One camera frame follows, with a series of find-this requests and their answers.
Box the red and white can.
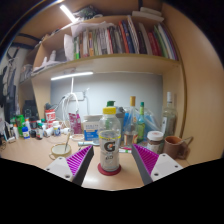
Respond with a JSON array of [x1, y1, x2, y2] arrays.
[[44, 109, 57, 130]]

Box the clear yellow-capped drink bottle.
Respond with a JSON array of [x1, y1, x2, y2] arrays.
[[98, 106, 122, 173]]

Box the clear bottle with yellow cap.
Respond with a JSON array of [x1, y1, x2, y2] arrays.
[[123, 95, 139, 146]]

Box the blue and white box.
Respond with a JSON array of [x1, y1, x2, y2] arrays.
[[82, 114, 103, 142]]

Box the cream ceramic mug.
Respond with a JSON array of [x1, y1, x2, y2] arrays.
[[49, 142, 73, 161]]

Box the white-lidded brown jar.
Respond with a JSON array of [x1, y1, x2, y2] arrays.
[[146, 130, 165, 155]]

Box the short bright tube light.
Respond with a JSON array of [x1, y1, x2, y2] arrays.
[[59, 3, 77, 23]]

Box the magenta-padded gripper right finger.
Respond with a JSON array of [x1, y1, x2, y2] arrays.
[[130, 143, 184, 186]]

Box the pale blue tube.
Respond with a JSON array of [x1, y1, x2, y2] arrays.
[[77, 140, 100, 148]]

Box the long white light bar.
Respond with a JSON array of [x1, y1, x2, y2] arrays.
[[50, 70, 95, 82]]

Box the magenta snack pouch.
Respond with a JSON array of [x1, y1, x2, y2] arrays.
[[68, 112, 83, 135]]

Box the flat round red coaster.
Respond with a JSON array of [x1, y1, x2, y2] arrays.
[[97, 162, 123, 177]]

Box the wooden stirring stick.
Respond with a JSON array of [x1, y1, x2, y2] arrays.
[[64, 132, 72, 152]]

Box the large clear glass bottle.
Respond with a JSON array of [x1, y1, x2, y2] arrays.
[[161, 91, 178, 138]]

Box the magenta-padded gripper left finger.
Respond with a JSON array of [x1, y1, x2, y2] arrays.
[[43, 144, 95, 187]]

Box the white power strip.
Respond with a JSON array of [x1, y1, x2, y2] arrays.
[[71, 91, 85, 103]]

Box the black boxy device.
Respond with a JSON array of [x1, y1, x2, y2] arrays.
[[22, 99, 40, 120]]

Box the hanging clothes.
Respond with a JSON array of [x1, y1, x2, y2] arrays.
[[0, 46, 20, 125]]

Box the grey water bottle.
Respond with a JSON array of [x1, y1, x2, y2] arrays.
[[114, 106, 126, 135]]

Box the brown ceramic mug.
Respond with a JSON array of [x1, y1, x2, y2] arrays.
[[162, 135, 195, 161]]

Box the green and red marker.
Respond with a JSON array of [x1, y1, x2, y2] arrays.
[[118, 147, 133, 155]]

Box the green bottle with green cap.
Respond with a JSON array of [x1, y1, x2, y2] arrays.
[[137, 101, 147, 143]]

